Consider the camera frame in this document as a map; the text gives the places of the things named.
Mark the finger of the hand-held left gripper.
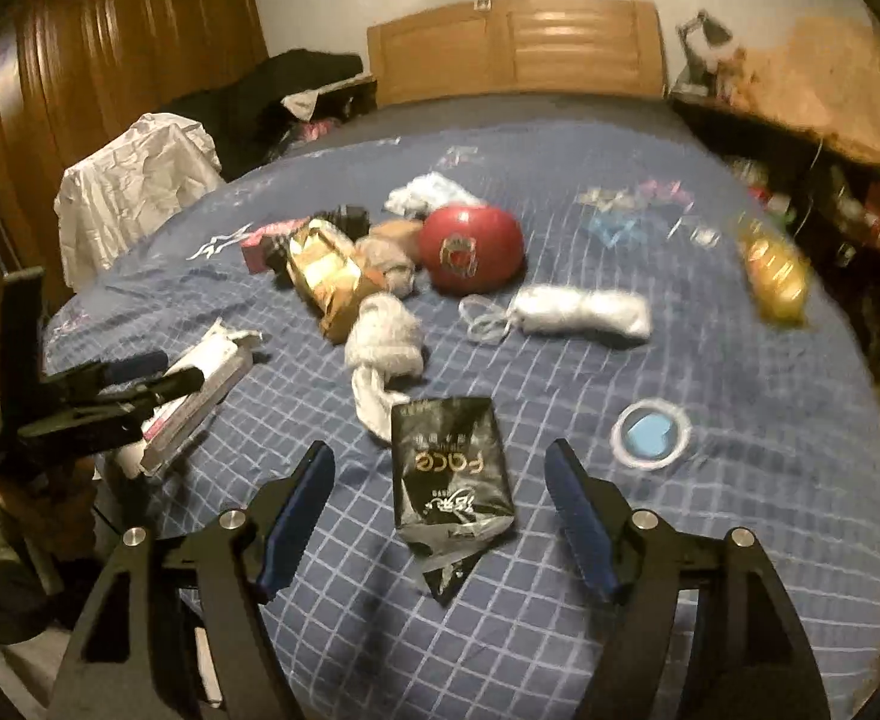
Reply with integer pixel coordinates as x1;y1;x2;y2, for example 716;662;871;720
95;369;207;428
46;350;169;400

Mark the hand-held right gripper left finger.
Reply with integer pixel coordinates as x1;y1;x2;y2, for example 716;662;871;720
48;441;336;720

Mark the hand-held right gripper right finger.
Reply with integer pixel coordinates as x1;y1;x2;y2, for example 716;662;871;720
545;439;835;720

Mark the white carton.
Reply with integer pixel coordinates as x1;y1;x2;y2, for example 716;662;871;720
140;319;265;477

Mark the black foil packet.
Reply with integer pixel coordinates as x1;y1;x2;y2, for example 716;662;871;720
391;396;517;607

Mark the white face mask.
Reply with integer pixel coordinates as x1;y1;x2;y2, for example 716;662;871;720
459;286;652;347

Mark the blue checked blanket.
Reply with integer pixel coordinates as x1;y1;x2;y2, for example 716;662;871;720
42;120;880;720

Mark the red carton box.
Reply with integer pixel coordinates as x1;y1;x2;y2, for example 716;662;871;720
241;219;313;275

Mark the white crumpled cloth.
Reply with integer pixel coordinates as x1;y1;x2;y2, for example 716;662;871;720
53;112;225;293

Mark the gold snack packet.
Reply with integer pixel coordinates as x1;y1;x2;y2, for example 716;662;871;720
286;216;381;342

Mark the white sock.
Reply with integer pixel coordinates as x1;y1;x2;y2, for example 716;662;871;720
344;292;426;440

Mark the small black packet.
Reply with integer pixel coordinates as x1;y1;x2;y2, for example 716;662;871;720
312;204;372;241

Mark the grey rolled sock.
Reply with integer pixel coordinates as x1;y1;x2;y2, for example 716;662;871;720
354;236;420;295

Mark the brown sponge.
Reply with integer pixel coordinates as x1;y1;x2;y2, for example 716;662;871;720
371;219;426;256

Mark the black clothing pile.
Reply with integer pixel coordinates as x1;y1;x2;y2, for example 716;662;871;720
162;51;377;181

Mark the red apple with sticker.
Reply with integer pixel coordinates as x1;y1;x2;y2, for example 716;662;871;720
419;204;525;293

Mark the small white cloth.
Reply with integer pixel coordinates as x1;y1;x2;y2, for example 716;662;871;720
279;88;328;119

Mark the wooden wardrobe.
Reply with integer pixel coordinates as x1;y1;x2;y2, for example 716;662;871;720
0;0;272;391

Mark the white crumpled tissue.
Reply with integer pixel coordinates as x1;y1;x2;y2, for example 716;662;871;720
384;172;486;217

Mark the yellow snack packet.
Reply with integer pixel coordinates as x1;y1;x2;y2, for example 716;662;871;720
736;217;812;327

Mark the dark cluttered desk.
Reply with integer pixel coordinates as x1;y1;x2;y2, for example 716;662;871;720
669;90;880;383

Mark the wooden headboard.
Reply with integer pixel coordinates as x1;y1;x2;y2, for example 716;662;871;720
366;0;666;107

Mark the orange cloth pile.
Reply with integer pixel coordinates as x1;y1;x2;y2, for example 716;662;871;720
732;15;880;173

